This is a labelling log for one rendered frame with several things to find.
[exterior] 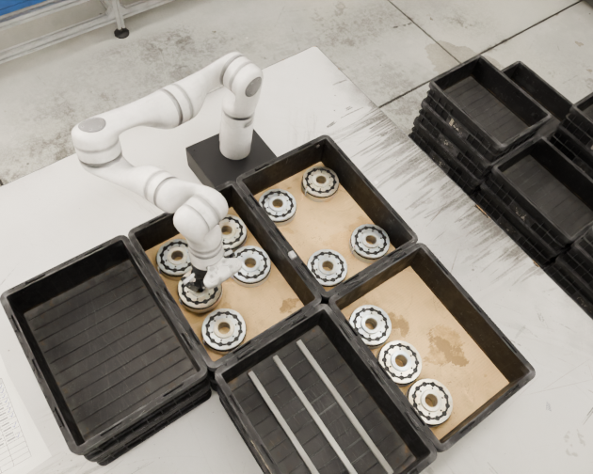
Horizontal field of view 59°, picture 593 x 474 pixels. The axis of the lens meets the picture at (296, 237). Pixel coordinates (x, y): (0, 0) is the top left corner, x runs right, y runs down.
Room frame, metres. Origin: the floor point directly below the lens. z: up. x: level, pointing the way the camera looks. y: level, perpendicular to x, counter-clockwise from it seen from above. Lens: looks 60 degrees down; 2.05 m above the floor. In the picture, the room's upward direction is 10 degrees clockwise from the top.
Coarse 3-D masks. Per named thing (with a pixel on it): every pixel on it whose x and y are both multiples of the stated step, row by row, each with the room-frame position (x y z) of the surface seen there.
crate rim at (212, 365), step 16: (240, 192) 0.74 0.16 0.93; (144, 224) 0.60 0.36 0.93; (272, 240) 0.62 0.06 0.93; (144, 256) 0.52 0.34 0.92; (288, 256) 0.58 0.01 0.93; (160, 288) 0.45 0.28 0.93; (176, 304) 0.42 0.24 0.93; (288, 320) 0.43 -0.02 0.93; (192, 336) 0.35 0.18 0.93; (256, 336) 0.38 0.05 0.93; (240, 352) 0.34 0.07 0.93; (208, 368) 0.29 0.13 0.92
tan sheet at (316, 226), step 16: (304, 208) 0.79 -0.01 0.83; (320, 208) 0.80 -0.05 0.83; (336, 208) 0.81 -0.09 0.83; (352, 208) 0.82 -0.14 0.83; (288, 224) 0.73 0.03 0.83; (304, 224) 0.74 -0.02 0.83; (320, 224) 0.75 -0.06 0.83; (336, 224) 0.76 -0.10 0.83; (352, 224) 0.77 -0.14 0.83; (288, 240) 0.68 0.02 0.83; (304, 240) 0.69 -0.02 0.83; (320, 240) 0.70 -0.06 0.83; (336, 240) 0.71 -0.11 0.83; (304, 256) 0.65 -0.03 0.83; (352, 256) 0.67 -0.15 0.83; (352, 272) 0.62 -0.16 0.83
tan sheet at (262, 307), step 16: (256, 240) 0.67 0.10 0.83; (272, 272) 0.58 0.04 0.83; (176, 288) 0.49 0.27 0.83; (224, 288) 0.52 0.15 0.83; (240, 288) 0.53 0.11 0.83; (256, 288) 0.53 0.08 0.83; (272, 288) 0.54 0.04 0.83; (288, 288) 0.55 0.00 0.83; (224, 304) 0.48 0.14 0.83; (240, 304) 0.48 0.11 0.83; (256, 304) 0.49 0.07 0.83; (272, 304) 0.50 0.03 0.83; (288, 304) 0.51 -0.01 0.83; (192, 320) 0.42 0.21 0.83; (256, 320) 0.45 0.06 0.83; (272, 320) 0.46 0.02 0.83; (208, 352) 0.35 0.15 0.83
